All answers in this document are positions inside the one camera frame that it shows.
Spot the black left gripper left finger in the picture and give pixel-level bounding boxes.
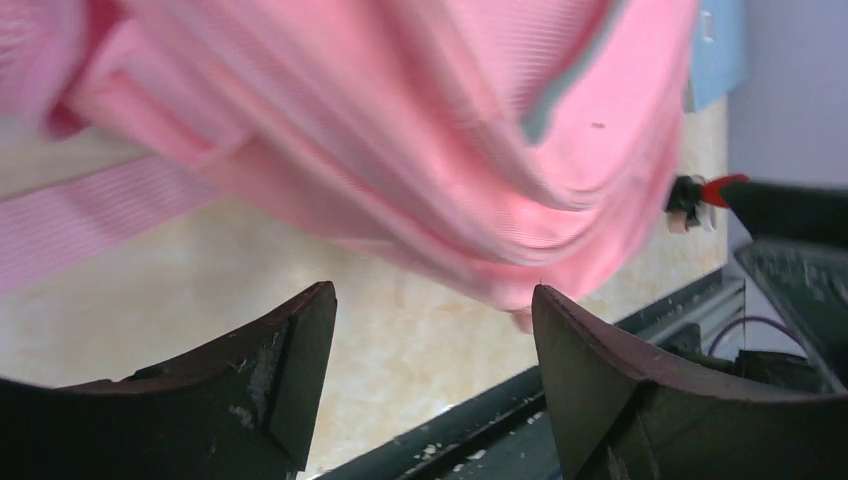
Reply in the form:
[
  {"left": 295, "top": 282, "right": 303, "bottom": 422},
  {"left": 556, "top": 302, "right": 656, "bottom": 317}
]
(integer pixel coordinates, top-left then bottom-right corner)
[{"left": 1, "top": 281, "right": 337, "bottom": 479}]

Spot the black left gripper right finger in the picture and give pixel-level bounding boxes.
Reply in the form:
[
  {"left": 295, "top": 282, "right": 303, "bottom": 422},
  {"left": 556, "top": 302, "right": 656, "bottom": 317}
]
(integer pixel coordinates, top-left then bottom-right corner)
[{"left": 532, "top": 285, "right": 847, "bottom": 479}]

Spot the pink student backpack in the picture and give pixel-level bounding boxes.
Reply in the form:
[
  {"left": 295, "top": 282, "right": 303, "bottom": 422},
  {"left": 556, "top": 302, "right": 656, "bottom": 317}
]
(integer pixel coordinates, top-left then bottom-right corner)
[{"left": 1, "top": 1, "right": 698, "bottom": 330}]

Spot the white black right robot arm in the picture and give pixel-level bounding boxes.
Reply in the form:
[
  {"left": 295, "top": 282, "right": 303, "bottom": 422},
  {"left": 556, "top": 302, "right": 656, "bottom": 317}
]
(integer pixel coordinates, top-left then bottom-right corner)
[{"left": 719, "top": 181, "right": 847, "bottom": 249}]

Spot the red black stamp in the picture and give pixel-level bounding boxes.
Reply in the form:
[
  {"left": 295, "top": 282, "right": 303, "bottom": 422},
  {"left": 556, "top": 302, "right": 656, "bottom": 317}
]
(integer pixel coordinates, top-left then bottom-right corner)
[{"left": 664, "top": 174, "right": 749, "bottom": 234}]

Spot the light blue notebook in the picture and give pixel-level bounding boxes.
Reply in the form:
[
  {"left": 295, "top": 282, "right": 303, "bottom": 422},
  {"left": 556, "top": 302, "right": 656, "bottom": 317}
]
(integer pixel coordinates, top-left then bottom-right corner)
[{"left": 684, "top": 0, "right": 748, "bottom": 114}]

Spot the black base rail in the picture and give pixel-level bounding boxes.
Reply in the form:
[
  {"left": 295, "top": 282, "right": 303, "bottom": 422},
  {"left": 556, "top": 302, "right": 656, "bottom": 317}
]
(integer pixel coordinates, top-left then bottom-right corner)
[{"left": 317, "top": 241, "right": 848, "bottom": 480}]

